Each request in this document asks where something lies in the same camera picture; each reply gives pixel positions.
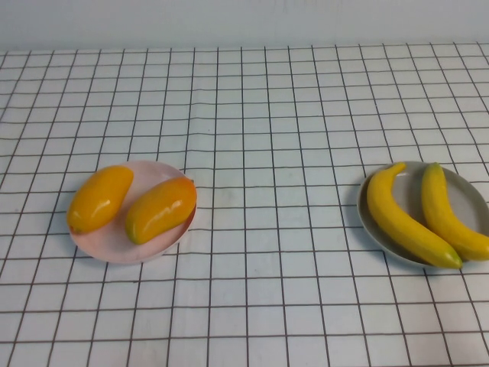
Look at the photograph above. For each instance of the white grid-pattern tablecloth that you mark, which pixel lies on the white grid-pattern tablecloth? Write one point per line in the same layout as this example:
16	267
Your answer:
244	95

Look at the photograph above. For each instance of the yellow banana with long stem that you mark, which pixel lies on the yellow banana with long stem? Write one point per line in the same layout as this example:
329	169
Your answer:
405	225

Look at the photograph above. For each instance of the yellow banana with short stem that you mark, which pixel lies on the yellow banana with short stem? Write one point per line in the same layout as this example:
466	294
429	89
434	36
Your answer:
445	214

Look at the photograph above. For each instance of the plain yellow-orange mango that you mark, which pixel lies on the plain yellow-orange mango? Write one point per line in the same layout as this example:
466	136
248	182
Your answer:
99	200

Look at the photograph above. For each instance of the grey round plate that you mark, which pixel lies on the grey round plate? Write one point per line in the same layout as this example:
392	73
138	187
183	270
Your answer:
410	191

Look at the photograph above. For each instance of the yellow mango with red blush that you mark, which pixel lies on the yellow mango with red blush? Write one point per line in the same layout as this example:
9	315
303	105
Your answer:
160	212

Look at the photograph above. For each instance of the pink round plate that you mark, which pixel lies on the pink round plate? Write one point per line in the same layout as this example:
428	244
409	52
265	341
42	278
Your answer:
153	171

